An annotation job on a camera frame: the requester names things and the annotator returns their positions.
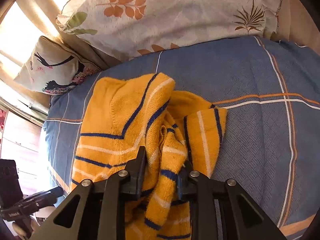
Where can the cushion with woman silhouette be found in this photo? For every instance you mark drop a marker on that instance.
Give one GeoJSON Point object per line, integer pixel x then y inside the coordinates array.
{"type": "Point", "coordinates": [54, 69]}

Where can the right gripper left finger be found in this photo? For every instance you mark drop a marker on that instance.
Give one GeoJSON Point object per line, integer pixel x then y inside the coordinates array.
{"type": "Point", "coordinates": [97, 210]}

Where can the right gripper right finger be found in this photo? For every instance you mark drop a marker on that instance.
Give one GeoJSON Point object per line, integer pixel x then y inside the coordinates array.
{"type": "Point", "coordinates": [226, 205]}

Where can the yellow striped knit sweater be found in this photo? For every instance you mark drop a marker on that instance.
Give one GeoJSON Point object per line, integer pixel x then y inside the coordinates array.
{"type": "Point", "coordinates": [173, 126]}

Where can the leaf print pillow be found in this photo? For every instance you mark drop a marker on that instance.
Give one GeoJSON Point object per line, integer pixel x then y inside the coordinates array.
{"type": "Point", "coordinates": [125, 29]}

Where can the blue plaid bed sheet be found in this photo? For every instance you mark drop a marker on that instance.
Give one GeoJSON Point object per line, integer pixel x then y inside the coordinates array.
{"type": "Point", "coordinates": [271, 92]}

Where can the person's left hand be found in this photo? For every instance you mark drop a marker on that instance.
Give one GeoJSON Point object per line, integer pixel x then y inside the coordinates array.
{"type": "Point", "coordinates": [25, 227]}

